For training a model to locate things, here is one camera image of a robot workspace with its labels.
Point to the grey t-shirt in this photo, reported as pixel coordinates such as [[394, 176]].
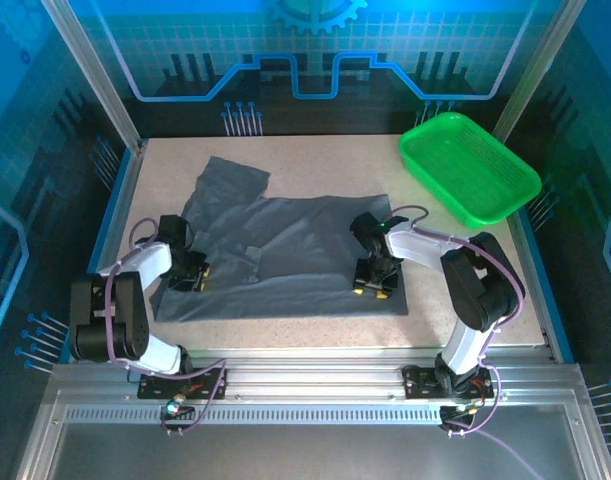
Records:
[[310, 235]]

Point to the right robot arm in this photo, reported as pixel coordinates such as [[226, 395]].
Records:
[[420, 245]]

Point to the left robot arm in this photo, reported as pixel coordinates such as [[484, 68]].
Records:
[[150, 260]]

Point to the blue table edge trim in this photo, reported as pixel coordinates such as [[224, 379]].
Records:
[[550, 300], [114, 200]]

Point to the small connector with lights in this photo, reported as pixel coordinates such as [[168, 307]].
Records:
[[460, 409], [175, 407]]

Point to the green plastic basket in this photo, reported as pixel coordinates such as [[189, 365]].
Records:
[[465, 170]]

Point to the slotted aluminium strip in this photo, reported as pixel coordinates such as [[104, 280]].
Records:
[[310, 414]]

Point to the aluminium mounting rail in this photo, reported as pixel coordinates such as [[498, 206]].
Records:
[[310, 372]]

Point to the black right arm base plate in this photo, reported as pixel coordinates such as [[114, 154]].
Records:
[[420, 382]]

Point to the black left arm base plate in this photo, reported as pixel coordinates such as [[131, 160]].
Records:
[[150, 387]]

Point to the aluminium frame post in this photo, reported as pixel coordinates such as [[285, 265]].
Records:
[[95, 75], [535, 70]]

